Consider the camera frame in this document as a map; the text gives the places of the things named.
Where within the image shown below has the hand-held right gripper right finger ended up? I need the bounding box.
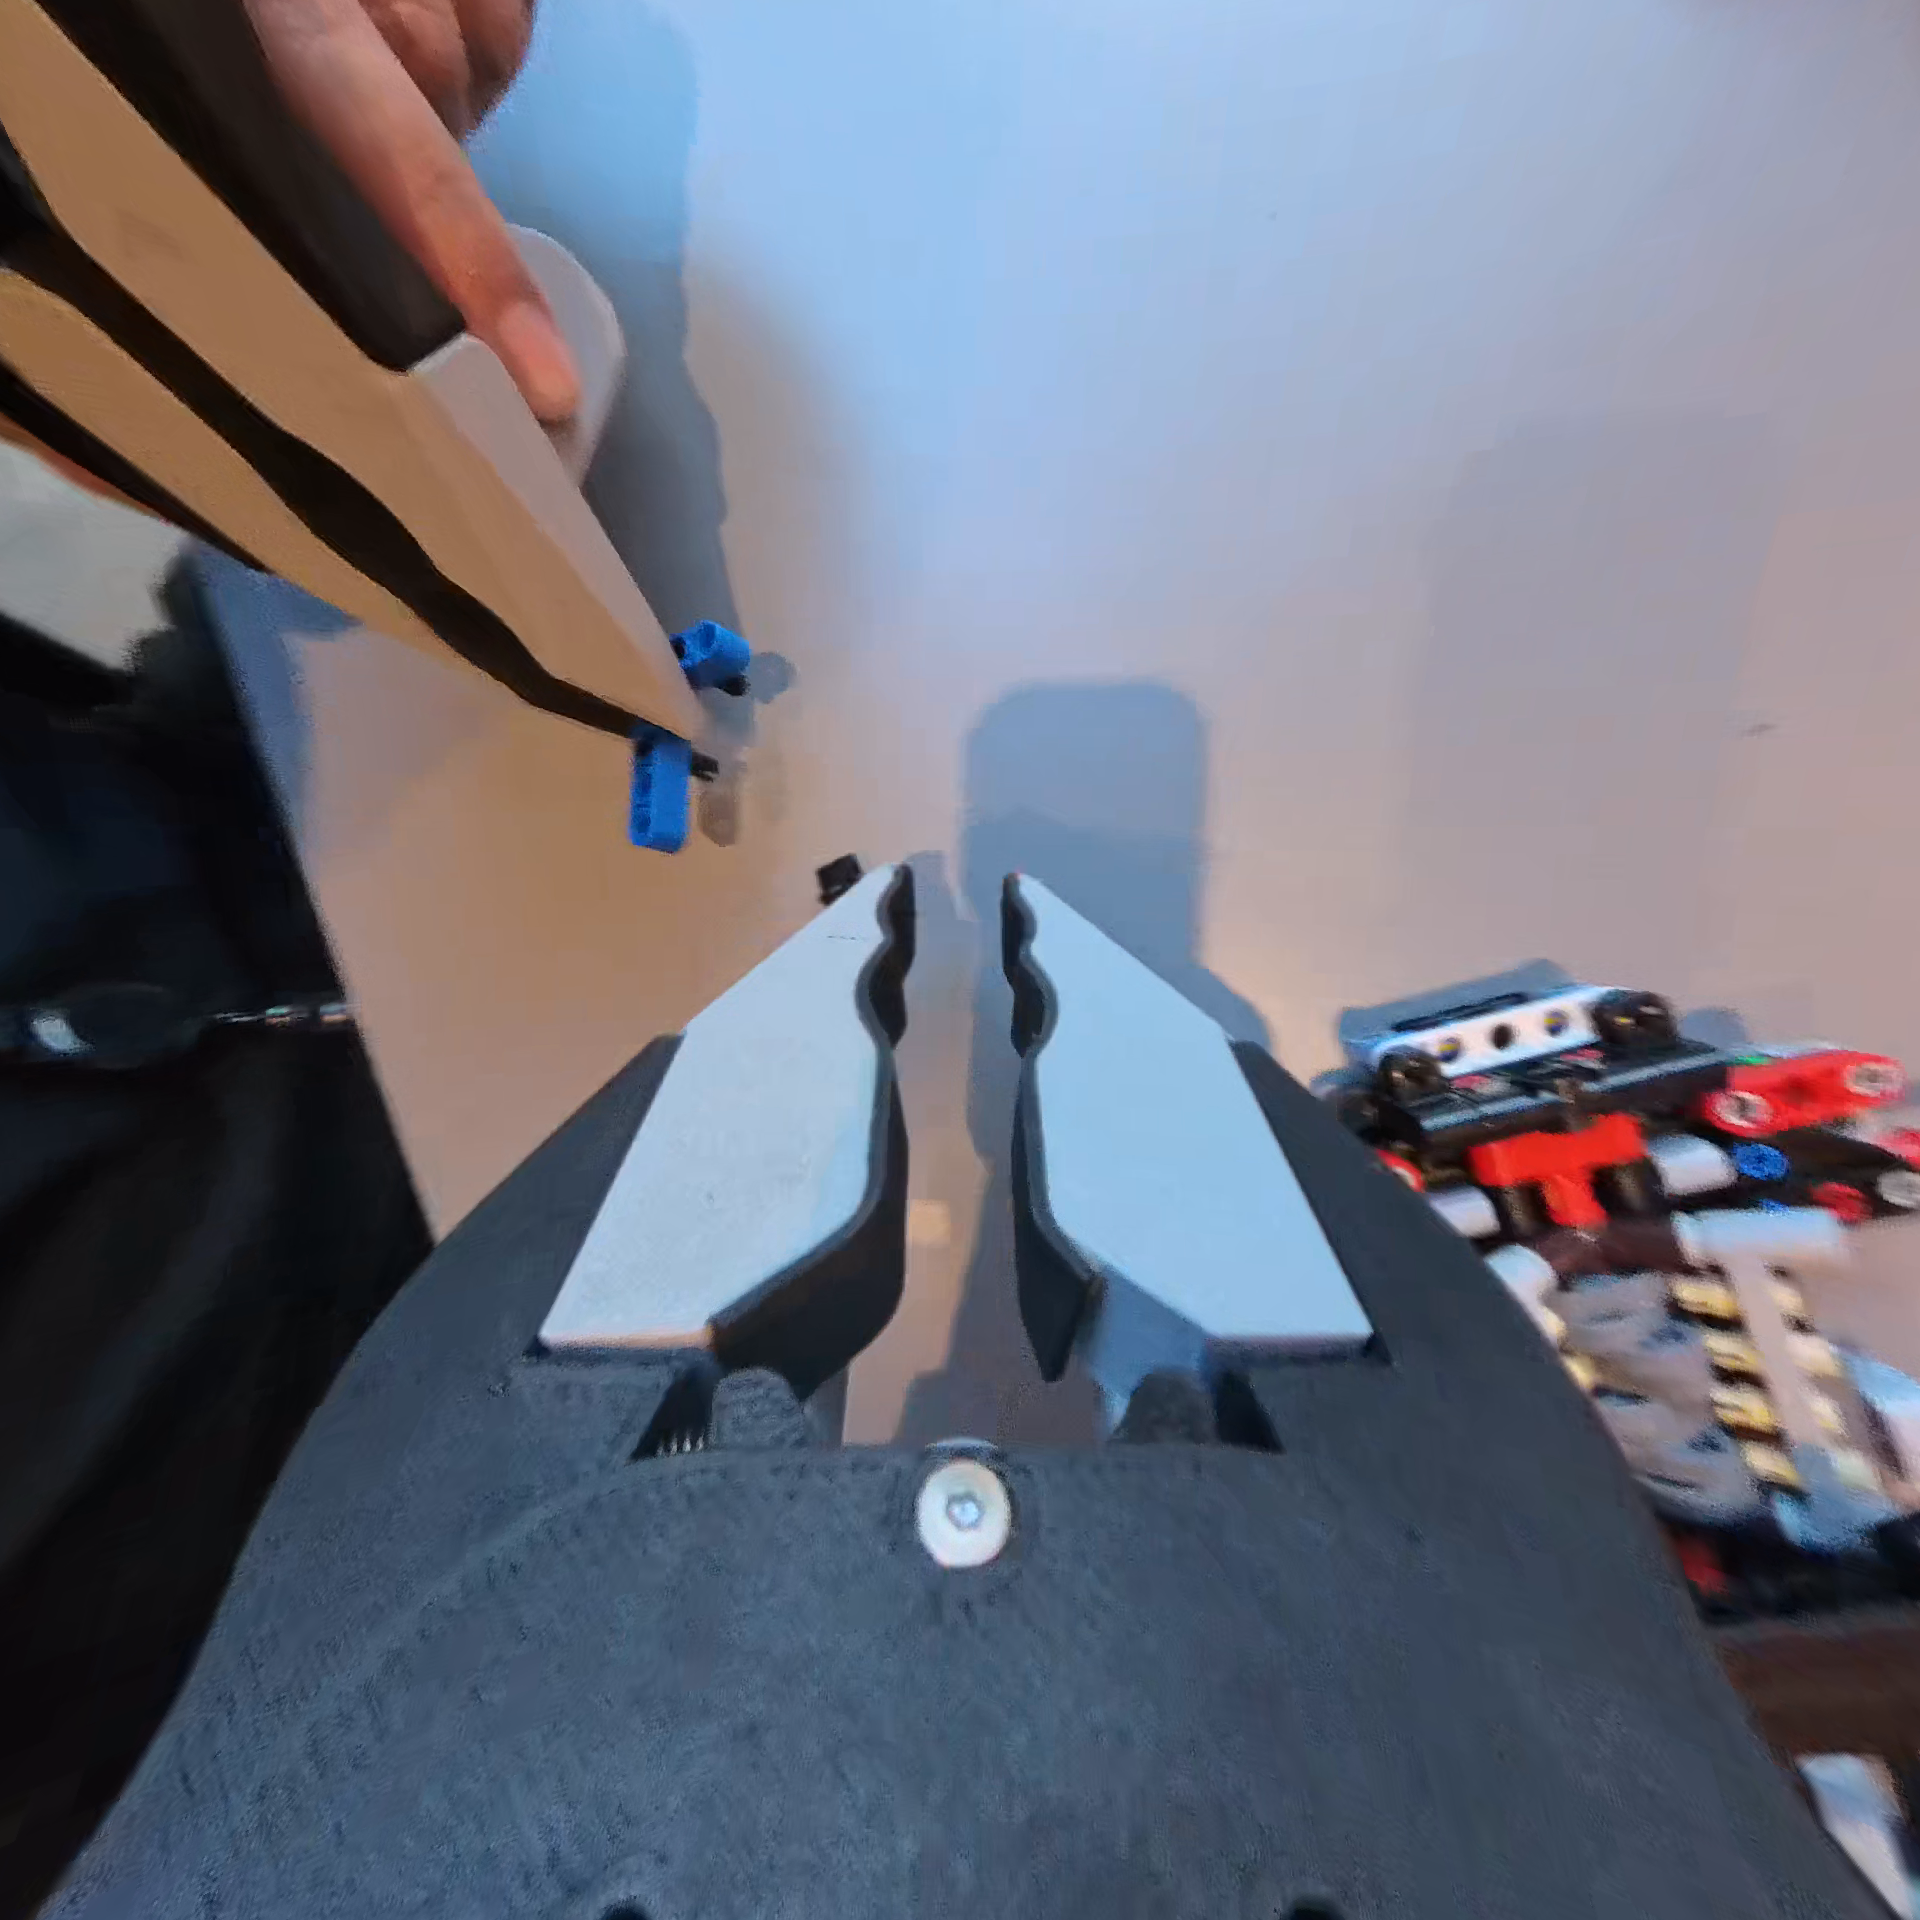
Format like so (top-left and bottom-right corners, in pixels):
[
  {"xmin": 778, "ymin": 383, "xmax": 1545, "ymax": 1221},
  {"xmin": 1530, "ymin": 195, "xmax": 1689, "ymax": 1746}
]
[{"xmin": 1001, "ymin": 872, "xmax": 1377, "ymax": 1430}]

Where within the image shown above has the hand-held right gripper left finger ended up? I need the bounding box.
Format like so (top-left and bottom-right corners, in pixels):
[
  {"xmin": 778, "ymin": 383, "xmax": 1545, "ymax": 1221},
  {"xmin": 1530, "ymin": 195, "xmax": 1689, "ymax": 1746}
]
[{"xmin": 538, "ymin": 862, "xmax": 921, "ymax": 1400}]

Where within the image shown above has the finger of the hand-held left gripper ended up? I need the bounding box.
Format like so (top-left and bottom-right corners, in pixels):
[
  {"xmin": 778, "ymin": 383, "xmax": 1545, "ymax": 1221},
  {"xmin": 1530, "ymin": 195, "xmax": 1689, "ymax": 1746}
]
[
  {"xmin": 0, "ymin": 0, "xmax": 712, "ymax": 748},
  {"xmin": 0, "ymin": 267, "xmax": 649, "ymax": 740}
]

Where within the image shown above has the blue L-shaped toy beam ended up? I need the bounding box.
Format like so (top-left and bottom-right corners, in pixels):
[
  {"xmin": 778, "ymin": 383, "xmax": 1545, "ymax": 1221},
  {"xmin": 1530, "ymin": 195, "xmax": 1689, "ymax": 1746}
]
[{"xmin": 627, "ymin": 619, "xmax": 754, "ymax": 858}]

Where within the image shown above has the person's left hand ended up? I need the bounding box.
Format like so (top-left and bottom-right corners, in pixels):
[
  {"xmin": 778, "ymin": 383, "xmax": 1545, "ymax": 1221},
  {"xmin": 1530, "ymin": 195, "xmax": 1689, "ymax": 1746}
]
[{"xmin": 244, "ymin": 0, "xmax": 587, "ymax": 432}]

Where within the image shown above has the partly built toy car chassis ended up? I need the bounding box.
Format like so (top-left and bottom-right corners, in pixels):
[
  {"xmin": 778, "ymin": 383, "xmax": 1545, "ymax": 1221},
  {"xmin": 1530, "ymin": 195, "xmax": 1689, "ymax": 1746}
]
[{"xmin": 1316, "ymin": 983, "xmax": 1920, "ymax": 1614}]

